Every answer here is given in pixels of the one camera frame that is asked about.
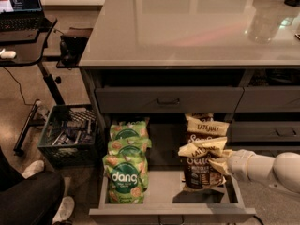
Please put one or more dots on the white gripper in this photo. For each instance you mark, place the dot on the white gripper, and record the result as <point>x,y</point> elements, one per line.
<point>238,165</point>

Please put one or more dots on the brown sea salt chip bag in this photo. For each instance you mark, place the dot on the brown sea salt chip bag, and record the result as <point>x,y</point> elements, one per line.
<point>196,158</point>
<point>204,130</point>

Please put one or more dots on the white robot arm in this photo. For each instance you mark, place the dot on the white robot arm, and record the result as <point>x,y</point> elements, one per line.
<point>280,173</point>

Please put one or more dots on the right grey middle drawer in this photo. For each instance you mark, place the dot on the right grey middle drawer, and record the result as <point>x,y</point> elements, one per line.
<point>265,131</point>

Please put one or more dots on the rear brown chip bag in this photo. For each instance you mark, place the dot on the rear brown chip bag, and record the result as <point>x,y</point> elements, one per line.
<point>201,116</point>

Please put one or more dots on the right grey top drawer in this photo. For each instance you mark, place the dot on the right grey top drawer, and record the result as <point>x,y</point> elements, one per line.
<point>258,99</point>

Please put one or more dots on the open grey middle drawer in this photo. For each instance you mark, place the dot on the open grey middle drawer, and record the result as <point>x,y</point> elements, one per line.
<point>167,203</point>

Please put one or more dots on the middle green dang chip bag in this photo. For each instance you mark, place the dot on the middle green dang chip bag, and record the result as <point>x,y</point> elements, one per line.
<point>132,146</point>

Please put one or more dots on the green dang chip bag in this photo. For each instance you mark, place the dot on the green dang chip bag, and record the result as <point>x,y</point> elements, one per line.
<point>130,129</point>
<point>128,178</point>
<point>132,146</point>

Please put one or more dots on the grey cabinet with glossy counter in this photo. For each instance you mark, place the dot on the grey cabinet with glossy counter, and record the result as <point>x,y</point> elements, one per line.
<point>198,43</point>

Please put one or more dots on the front green dang chip bag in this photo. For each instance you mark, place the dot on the front green dang chip bag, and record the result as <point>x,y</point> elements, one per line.
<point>128,178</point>

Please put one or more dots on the rear green dang chip bag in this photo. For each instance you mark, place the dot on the rear green dang chip bag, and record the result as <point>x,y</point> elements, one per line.
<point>130,129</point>

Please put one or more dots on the dark box beside counter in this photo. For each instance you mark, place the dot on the dark box beside counter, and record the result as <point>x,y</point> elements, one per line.
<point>72,46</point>

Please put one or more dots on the black plastic crate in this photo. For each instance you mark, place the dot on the black plastic crate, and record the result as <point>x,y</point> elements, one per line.
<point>69,137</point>

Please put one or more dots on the white shoe near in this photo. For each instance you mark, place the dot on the white shoe near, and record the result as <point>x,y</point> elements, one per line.
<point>65,210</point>

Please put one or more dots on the white shoe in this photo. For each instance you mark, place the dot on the white shoe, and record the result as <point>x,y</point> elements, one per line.
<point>65,210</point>
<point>34,168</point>

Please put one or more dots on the white shoe far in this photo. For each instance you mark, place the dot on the white shoe far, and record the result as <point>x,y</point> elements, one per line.
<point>34,168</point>

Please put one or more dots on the black standing desk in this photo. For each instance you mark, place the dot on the black standing desk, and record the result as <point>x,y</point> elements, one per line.
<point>29,54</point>

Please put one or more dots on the white computer mouse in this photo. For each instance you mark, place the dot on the white computer mouse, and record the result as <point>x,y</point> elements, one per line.
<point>7,55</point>

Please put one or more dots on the open laptop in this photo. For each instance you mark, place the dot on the open laptop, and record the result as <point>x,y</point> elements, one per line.
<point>18,15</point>

